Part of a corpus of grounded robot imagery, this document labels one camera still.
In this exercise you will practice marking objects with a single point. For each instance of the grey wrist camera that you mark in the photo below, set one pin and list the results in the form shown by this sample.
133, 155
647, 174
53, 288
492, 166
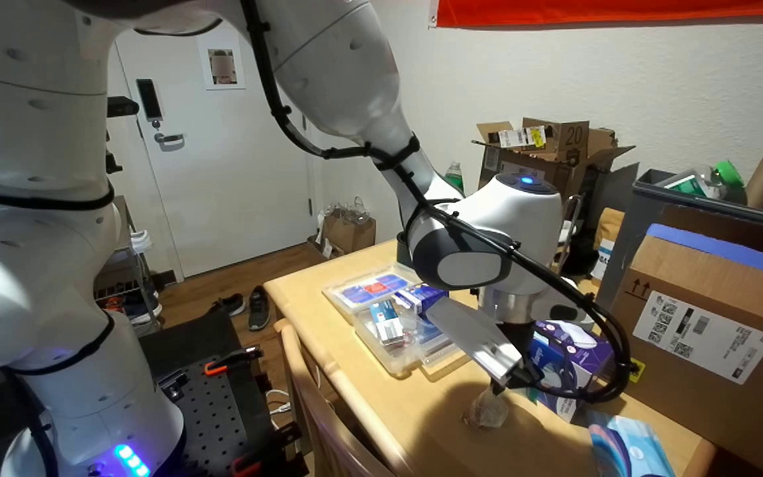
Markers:
479, 336

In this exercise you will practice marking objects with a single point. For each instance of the open cardboard box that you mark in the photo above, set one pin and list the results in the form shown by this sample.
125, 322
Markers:
567, 155

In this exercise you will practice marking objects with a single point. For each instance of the blue bandage box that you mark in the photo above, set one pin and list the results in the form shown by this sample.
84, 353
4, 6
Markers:
388, 324

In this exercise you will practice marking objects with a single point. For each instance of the blue wipes package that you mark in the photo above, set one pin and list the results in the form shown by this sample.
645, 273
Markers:
628, 450

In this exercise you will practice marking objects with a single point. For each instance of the white door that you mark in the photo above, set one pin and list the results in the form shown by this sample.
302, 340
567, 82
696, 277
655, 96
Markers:
218, 179

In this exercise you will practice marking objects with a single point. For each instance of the grey storage bin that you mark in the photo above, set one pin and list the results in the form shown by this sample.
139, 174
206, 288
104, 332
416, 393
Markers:
647, 204

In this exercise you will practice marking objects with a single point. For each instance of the red banner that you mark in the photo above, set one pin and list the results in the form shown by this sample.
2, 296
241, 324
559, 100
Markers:
529, 15

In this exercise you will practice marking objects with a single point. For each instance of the clear plastic bag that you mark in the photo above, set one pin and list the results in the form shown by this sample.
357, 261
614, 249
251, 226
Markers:
489, 410

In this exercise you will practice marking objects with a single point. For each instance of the purple pad box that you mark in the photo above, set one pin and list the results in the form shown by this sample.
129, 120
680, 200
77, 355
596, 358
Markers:
567, 355

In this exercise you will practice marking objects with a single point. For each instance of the clear plastic organizer box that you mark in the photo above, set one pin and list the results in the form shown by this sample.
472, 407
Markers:
426, 346

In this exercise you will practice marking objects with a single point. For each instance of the small brown box on floor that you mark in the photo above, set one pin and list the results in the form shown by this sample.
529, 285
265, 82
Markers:
349, 231

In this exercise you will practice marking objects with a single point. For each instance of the large cardboard box with label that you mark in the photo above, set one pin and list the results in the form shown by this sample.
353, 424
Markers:
692, 309

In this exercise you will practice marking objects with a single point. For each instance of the green dish soap bottle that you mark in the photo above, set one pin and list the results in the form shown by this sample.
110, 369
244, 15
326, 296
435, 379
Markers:
453, 175

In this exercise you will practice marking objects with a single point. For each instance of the black shoe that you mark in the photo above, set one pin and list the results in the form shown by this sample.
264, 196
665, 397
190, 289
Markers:
259, 309

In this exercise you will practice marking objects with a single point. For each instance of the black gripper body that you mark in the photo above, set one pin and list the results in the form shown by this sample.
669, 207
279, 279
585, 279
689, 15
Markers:
542, 361

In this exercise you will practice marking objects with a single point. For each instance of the black camera on stand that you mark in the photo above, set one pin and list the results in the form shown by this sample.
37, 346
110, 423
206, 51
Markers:
117, 108

